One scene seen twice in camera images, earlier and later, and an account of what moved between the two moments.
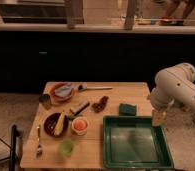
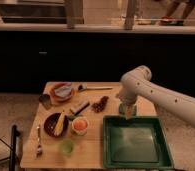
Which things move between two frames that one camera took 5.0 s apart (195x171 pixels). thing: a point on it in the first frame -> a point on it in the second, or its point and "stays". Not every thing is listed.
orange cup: x=80 y=125 stays
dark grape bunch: x=99 y=106 stays
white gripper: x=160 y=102 -> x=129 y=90
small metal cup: x=46 y=100 stays
